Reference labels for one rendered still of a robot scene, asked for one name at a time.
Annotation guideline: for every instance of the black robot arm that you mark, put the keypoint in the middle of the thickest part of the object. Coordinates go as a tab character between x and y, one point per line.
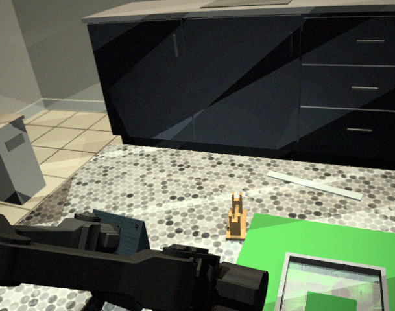
170	279

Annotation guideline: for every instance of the white flat bar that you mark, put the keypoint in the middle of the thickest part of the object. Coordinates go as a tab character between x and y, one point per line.
315	185

